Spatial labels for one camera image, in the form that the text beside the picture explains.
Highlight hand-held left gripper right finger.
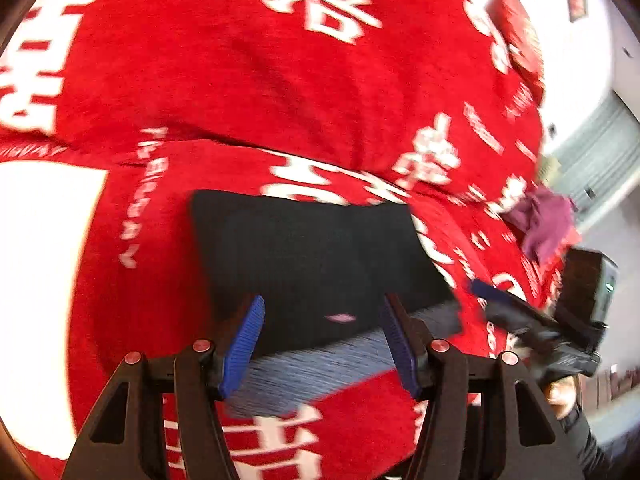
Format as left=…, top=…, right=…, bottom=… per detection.
left=379, top=293, right=587, bottom=480

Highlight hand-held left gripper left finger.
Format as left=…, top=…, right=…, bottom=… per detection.
left=60, top=294, right=267, bottom=480

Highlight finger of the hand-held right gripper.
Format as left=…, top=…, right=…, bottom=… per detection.
left=469, top=279, right=557, bottom=339

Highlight black pants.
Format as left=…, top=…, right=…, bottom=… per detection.
left=189, top=189, right=465, bottom=417

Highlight person's right forearm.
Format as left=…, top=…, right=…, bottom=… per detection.
left=555, top=400, right=618, bottom=480

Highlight person's right hand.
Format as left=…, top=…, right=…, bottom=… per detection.
left=547, top=376, right=582, bottom=419

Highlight purple cloth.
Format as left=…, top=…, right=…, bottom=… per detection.
left=502, top=187, right=576, bottom=263

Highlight grey ribbed radiator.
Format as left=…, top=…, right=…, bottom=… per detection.
left=544, top=94, right=640, bottom=228

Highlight red printed blanket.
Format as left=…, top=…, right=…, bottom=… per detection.
left=0, top=0, right=583, bottom=480

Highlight red printed pillow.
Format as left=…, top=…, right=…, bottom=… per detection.
left=486, top=0, right=547, bottom=103

